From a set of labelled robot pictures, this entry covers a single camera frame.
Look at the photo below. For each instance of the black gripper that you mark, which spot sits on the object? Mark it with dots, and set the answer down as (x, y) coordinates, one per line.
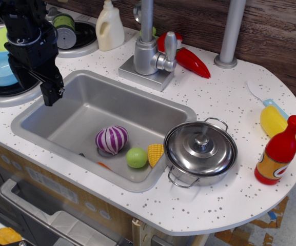
(35, 62)

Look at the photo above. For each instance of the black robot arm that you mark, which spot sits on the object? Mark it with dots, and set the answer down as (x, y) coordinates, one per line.
(25, 22)

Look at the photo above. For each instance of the stainless steel pot lid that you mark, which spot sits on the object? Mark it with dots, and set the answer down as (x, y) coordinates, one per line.
(200, 148)

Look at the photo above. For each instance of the front toy stove burner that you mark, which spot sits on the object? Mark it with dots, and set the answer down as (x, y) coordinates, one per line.
(15, 95)

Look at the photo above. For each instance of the toy stove burner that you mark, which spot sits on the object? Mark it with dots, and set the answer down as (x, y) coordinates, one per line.
(86, 42)
(15, 95)

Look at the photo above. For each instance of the rear toy stove burner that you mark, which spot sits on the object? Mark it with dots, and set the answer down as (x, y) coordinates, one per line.
(86, 42)

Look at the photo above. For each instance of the green labelled toy can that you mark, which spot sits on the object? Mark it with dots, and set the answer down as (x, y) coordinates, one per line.
(65, 26)

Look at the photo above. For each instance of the purple white toy onion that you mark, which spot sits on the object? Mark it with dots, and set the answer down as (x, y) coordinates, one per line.
(111, 139)

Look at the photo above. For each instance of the silver toy sink basin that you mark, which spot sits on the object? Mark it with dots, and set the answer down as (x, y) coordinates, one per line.
(92, 102)

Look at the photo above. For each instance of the cream toy detergent bottle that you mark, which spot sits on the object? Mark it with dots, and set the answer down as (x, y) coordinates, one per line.
(109, 28)

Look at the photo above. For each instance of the orange toy carrot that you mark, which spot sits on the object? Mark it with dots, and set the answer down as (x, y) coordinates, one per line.
(103, 165)

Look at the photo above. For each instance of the silver toy faucet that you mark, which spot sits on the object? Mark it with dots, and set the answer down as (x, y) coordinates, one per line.
(148, 66)

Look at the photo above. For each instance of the yellow toy corn piece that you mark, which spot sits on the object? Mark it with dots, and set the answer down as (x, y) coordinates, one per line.
(154, 151)

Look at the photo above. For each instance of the red toy chili pepper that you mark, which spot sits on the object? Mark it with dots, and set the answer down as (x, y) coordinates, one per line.
(190, 61)

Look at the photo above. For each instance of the yellow toy food piece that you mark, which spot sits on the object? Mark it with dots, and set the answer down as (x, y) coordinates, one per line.
(9, 235)

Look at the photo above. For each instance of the grey support pole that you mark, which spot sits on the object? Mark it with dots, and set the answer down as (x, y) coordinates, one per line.
(226, 59)

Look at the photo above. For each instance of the white blue toy knife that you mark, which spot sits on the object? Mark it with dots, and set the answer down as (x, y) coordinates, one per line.
(259, 93)

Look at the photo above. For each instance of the yellow toy banana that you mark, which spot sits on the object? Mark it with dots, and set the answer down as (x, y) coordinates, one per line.
(272, 121)

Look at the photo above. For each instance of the red toy sauce bottle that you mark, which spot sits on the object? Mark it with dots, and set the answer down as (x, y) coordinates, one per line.
(278, 154)

